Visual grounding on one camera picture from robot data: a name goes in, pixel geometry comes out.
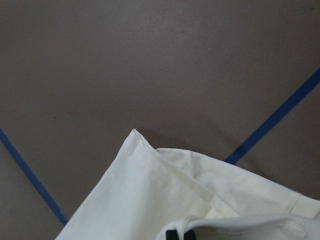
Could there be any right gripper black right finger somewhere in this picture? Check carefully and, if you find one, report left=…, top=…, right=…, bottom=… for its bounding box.
left=183, top=230, right=196, bottom=240

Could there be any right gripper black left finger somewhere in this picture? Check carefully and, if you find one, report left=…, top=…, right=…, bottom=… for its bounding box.
left=165, top=229, right=178, bottom=240

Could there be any cream long-sleeve cat shirt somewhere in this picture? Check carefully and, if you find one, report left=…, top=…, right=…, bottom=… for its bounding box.
left=57, top=129, right=320, bottom=240

